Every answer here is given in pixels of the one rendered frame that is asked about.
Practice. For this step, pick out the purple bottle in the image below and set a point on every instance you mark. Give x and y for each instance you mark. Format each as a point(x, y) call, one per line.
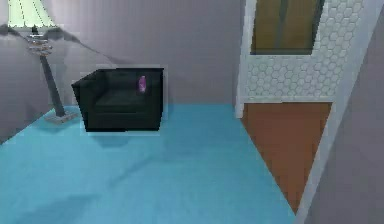
point(142, 83)

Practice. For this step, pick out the black armchair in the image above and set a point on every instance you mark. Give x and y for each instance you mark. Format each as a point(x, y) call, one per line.
point(113, 106)

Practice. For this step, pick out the brown window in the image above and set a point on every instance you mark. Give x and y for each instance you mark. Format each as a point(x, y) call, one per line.
point(283, 26)

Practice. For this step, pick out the grey floor lamp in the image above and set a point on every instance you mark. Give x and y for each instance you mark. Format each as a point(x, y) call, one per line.
point(50, 80)

